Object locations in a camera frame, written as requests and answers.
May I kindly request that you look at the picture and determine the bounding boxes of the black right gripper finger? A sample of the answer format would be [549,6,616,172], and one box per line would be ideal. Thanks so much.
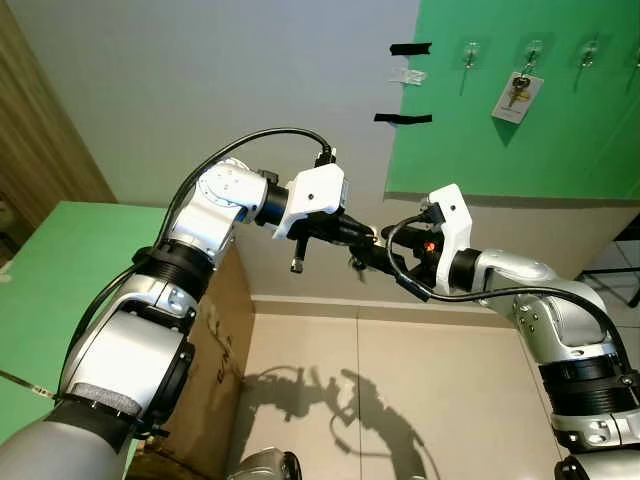
[348,245,409,281]

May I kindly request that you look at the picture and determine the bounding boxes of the clear wall hook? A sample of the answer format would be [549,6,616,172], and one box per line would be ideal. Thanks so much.
[461,38,481,71]
[580,36,603,69]
[523,38,546,73]

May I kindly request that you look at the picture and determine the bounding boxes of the clear tape strip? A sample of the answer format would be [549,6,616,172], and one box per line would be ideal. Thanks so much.
[390,68,429,86]

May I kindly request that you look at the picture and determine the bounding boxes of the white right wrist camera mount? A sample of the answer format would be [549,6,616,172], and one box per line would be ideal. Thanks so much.
[425,183,474,293]

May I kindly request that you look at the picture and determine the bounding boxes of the grey robot left foot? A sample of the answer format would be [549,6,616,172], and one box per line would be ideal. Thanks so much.
[228,448,303,480]

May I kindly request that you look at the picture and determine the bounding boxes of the brown cardboard box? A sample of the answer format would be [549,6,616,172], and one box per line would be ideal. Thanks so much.
[125,245,256,480]

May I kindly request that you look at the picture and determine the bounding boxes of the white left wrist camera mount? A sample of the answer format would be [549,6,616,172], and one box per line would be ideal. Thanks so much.
[285,163,348,241]

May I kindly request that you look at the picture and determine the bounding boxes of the wooden cabinet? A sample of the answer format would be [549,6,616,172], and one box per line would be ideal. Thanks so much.
[0,10,119,263]

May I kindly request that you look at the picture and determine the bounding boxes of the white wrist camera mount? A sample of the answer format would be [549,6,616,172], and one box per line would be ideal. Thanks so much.
[285,163,348,241]
[425,183,474,293]

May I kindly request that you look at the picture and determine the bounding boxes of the green wall board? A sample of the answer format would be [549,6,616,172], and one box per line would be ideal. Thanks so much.
[385,0,640,201]

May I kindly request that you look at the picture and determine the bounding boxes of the black tape strip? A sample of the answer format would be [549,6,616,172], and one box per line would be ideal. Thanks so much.
[389,42,434,57]
[374,112,434,126]

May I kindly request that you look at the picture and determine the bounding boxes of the hanging keys with white tag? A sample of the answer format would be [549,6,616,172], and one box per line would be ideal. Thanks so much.
[491,68,545,126]

